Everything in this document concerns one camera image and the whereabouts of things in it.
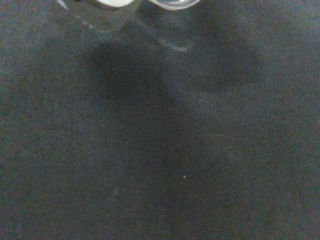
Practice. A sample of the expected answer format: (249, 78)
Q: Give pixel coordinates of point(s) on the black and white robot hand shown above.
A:
(115, 2)

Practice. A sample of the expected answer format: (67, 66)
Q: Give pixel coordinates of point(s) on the black table cloth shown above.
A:
(175, 150)

